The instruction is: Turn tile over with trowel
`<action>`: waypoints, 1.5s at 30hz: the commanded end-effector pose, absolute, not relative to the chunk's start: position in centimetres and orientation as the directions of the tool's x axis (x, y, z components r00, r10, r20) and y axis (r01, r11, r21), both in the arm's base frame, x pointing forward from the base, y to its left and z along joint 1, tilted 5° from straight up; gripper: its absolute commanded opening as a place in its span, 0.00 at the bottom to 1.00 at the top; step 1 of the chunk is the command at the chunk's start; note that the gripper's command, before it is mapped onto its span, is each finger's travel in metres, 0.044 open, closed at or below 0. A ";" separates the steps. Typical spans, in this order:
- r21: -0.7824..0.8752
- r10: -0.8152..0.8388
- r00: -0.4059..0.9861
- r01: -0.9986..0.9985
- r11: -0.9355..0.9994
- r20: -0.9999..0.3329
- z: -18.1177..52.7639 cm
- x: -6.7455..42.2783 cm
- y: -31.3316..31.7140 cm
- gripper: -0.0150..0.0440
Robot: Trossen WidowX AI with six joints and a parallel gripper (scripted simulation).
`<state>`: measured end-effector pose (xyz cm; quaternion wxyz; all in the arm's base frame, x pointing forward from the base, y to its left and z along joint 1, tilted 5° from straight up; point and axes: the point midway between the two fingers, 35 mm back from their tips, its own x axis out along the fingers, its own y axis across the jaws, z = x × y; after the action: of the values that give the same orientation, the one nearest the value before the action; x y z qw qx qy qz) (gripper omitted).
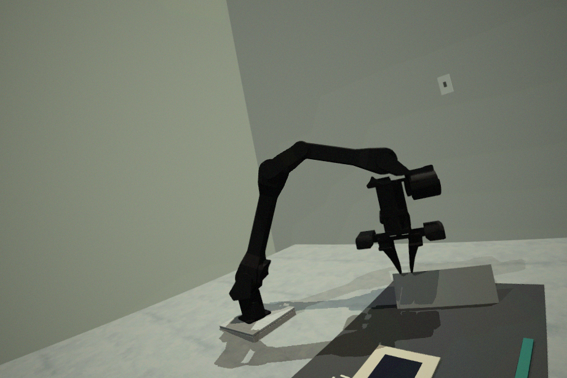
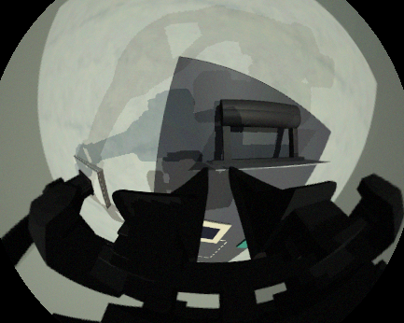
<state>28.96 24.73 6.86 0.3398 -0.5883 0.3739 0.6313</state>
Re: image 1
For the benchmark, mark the beige square tile with dark square centre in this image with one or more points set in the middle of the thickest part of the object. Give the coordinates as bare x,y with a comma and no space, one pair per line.
388,362

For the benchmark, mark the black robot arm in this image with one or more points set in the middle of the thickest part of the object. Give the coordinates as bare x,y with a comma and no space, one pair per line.
419,183

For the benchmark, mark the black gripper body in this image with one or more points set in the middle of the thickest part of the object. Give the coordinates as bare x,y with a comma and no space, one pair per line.
396,222

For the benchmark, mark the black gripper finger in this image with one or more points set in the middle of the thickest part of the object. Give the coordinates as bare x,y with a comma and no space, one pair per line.
392,254
413,247

